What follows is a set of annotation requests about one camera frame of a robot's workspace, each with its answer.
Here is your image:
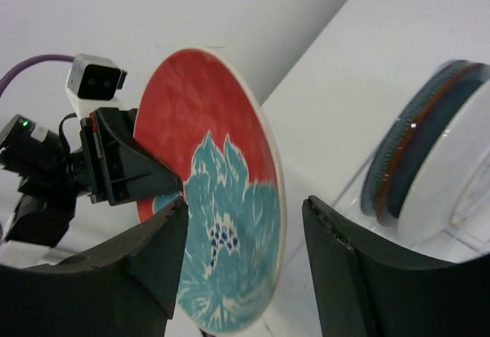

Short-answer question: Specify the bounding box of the small red teal flower plate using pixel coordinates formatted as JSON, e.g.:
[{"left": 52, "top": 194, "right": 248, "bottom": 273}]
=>
[{"left": 134, "top": 47, "right": 287, "bottom": 336}]

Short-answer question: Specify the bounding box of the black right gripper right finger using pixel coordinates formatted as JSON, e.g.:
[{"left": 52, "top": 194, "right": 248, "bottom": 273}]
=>
[{"left": 302, "top": 196, "right": 489, "bottom": 337}]

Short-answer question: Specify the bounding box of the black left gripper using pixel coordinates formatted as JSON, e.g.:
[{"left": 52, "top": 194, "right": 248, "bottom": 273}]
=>
[{"left": 1, "top": 107, "right": 182, "bottom": 245}]

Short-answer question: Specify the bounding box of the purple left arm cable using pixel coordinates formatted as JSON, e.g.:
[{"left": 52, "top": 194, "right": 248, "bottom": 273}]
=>
[{"left": 0, "top": 54, "right": 76, "bottom": 93}]

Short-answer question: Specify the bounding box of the large red teal flower plate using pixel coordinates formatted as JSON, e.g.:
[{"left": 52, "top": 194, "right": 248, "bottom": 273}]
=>
[{"left": 397, "top": 83, "right": 489, "bottom": 245}]

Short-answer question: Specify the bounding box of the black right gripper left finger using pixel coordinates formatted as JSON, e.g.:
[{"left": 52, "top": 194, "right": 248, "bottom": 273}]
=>
[{"left": 1, "top": 197, "right": 188, "bottom": 336}]

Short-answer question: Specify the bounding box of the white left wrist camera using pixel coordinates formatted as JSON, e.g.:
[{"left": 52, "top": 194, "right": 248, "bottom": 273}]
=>
[{"left": 65, "top": 54, "right": 127, "bottom": 120}]

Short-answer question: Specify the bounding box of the dark teal glazed plate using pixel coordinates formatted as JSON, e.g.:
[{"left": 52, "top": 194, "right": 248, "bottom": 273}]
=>
[{"left": 361, "top": 60, "right": 489, "bottom": 221}]

